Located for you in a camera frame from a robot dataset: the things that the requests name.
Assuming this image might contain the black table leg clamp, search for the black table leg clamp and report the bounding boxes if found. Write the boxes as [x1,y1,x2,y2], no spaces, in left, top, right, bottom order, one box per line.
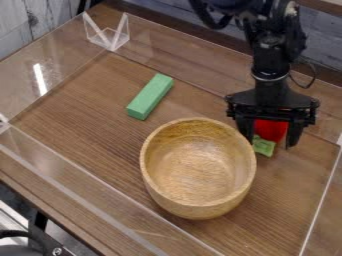
[28,211,76,256]

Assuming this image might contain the black cable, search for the black cable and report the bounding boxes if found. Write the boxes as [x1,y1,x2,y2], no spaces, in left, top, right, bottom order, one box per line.
[0,229,42,249]

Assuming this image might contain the wooden bowl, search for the wooden bowl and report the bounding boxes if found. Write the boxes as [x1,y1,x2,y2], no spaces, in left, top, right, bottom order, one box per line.
[139,117,257,220]

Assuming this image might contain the clear acrylic corner bracket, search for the clear acrylic corner bracket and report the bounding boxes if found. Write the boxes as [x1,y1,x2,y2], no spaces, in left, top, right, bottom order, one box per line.
[82,12,130,52]

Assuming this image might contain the green rectangular block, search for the green rectangular block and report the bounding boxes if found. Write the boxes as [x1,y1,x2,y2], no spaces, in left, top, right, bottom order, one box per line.
[127,73,174,120]

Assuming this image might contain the red plush strawberry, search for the red plush strawberry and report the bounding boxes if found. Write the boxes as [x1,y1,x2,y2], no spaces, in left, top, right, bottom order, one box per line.
[253,119,289,157]

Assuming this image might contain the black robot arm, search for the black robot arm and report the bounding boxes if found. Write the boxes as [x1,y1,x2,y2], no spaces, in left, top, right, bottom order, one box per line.
[189,0,319,147]

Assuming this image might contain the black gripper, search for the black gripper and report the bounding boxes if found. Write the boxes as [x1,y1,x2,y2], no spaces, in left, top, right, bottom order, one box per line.
[225,80,319,148]

